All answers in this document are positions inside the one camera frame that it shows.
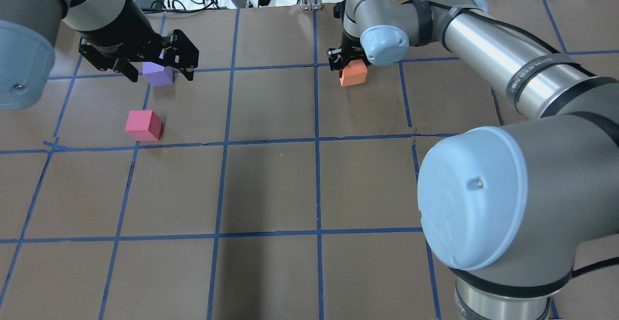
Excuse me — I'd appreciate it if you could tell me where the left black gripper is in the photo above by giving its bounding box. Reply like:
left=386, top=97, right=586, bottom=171
left=79, top=1, right=199, bottom=83

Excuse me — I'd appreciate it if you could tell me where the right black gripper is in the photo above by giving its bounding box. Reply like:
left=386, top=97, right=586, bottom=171
left=328, top=33, right=368, bottom=73

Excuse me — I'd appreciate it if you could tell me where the orange foam cube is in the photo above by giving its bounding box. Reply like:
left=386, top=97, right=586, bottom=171
left=339, top=59, right=368, bottom=87

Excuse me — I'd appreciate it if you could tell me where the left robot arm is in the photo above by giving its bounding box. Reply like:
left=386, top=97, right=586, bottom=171
left=0, top=0, right=199, bottom=111

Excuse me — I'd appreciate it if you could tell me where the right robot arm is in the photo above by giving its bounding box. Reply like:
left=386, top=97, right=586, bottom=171
left=328, top=0, right=619, bottom=320

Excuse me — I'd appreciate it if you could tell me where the purple foam cube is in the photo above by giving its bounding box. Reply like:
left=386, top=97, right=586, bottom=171
left=142, top=62, right=174, bottom=87

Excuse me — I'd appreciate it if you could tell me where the pink foam cube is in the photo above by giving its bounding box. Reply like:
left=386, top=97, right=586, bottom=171
left=125, top=109, right=163, bottom=142

